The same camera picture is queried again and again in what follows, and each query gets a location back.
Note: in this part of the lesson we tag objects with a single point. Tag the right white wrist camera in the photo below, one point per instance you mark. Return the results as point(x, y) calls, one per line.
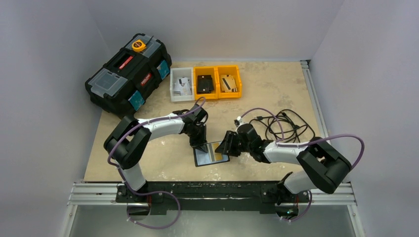
point(238, 121)

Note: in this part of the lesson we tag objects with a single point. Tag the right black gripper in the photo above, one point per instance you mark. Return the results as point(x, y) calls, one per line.
point(232, 143)

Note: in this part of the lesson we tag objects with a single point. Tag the silver credit cards stack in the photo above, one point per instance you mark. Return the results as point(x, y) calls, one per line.
point(182, 86)

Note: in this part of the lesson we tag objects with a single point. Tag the gold credit card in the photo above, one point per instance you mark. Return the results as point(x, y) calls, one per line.
point(215, 157)

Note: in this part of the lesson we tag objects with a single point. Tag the white plastic bin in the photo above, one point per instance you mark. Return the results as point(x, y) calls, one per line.
point(177, 73)

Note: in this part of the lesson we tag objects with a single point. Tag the black plastic toolbox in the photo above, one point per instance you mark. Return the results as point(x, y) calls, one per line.
point(123, 84)

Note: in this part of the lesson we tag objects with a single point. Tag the gold credit cards stack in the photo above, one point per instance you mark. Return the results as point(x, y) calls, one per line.
point(227, 83)

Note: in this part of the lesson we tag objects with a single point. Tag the black leather card holder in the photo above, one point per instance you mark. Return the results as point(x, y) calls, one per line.
point(202, 158)

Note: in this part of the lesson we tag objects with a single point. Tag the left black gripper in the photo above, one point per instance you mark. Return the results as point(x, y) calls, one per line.
point(200, 143)

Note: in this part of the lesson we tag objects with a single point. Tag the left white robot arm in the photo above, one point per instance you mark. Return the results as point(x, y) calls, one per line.
point(127, 142)

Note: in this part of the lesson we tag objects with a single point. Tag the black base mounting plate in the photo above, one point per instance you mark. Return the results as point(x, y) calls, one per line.
point(265, 197)

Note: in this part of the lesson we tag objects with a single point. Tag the yellow tape measure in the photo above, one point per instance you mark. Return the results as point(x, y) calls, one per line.
point(138, 46)

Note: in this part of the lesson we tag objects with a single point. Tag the right yellow plastic bin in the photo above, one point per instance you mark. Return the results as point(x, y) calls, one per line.
point(234, 71)

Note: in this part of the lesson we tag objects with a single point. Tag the yellow plastic bin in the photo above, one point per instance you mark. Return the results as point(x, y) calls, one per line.
point(206, 71)
point(234, 71)

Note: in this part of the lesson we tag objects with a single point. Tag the middle yellow plastic bin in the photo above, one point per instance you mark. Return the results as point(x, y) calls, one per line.
point(206, 71)

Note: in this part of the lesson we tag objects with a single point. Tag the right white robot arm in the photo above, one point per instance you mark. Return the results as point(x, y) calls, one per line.
point(323, 167)

